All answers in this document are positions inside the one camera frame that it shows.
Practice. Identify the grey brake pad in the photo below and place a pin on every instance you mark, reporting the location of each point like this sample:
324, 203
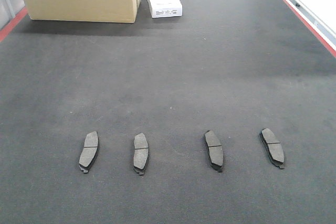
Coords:
214, 150
89, 152
141, 153
273, 147

